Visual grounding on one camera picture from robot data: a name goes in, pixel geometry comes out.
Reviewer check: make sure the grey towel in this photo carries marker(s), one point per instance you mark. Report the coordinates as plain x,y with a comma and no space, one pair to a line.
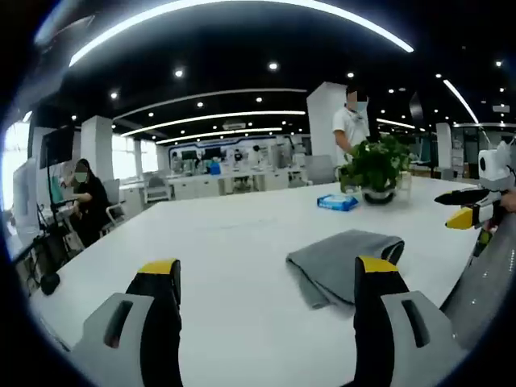
338,258

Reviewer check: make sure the person's right hand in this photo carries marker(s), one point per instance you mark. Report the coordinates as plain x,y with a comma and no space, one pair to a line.
510,201

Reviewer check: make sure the clear plastic cup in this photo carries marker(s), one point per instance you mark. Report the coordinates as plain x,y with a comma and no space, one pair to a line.
405,187

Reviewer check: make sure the green potted plant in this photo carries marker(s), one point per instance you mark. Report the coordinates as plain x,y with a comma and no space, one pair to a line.
375,165

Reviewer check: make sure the small black round object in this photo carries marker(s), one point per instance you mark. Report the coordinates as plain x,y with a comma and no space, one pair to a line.
50,283

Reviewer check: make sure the blue wet wipes packet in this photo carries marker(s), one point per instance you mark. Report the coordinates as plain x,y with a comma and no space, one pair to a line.
338,202

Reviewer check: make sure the grey office chair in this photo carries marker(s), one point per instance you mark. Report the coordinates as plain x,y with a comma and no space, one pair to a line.
113,205
319,169

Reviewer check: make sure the white office chair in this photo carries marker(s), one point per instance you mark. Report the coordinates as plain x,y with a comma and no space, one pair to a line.
157,189

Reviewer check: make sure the white computer monitor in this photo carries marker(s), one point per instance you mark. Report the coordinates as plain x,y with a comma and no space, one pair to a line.
25,201

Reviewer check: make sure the blue box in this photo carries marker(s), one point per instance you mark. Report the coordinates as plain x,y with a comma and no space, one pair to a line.
215,168

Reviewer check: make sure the black monitor on stand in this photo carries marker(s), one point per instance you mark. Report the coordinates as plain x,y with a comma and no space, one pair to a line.
56,147

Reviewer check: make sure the curved ceiling light strip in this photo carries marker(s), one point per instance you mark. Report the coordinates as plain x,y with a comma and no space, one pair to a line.
225,10

